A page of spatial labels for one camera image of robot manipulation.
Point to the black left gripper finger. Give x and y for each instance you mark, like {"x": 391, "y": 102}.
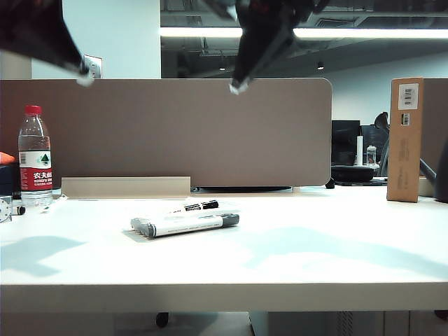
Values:
{"x": 75, "y": 49}
{"x": 63, "y": 63}

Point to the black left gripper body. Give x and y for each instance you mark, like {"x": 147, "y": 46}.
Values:
{"x": 31, "y": 24}

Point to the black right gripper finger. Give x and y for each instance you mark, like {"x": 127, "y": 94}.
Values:
{"x": 250, "y": 56}
{"x": 276, "y": 45}

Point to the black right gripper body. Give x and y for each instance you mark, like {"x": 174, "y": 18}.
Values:
{"x": 269, "y": 17}

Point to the white marker black cap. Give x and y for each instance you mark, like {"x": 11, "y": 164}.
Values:
{"x": 210, "y": 204}

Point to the dark blue box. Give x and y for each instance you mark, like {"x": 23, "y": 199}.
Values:
{"x": 8, "y": 182}

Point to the tall brown cardboard box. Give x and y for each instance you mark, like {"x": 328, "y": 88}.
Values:
{"x": 404, "y": 157}

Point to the clear plastic packaging box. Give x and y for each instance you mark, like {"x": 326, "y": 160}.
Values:
{"x": 131, "y": 234}

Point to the long ceiling light strip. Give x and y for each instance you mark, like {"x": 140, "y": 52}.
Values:
{"x": 350, "y": 33}

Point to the orange object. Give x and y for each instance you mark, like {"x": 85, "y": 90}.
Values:
{"x": 6, "y": 158}

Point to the brown desk partition panel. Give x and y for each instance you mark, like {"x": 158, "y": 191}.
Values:
{"x": 175, "y": 140}

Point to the clear water bottle red label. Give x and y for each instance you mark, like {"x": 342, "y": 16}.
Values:
{"x": 35, "y": 175}

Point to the black office chair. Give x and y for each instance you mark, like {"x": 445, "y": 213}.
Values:
{"x": 382, "y": 120}

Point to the black tray under partition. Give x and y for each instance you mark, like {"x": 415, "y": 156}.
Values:
{"x": 245, "y": 189}

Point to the white cylinder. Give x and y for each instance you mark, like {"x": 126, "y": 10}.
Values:
{"x": 360, "y": 150}

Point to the small clear bottle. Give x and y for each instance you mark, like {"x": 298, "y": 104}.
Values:
{"x": 371, "y": 157}

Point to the black partition clamp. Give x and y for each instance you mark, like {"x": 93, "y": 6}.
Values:
{"x": 329, "y": 184}

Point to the black round pad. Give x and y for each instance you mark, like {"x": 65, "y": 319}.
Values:
{"x": 353, "y": 173}

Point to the small black cap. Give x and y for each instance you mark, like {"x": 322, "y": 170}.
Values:
{"x": 20, "y": 210}

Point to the silver metal block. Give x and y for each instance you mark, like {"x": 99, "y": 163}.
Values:
{"x": 5, "y": 210}

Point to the brown side partition panel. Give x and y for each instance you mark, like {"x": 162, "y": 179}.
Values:
{"x": 434, "y": 115}

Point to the white marker gray caps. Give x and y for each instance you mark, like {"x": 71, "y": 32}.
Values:
{"x": 136, "y": 223}
{"x": 189, "y": 225}

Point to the black chair caster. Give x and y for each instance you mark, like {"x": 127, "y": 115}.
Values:
{"x": 441, "y": 314}
{"x": 162, "y": 319}

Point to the metal wall switch plate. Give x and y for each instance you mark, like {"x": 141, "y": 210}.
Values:
{"x": 95, "y": 66}

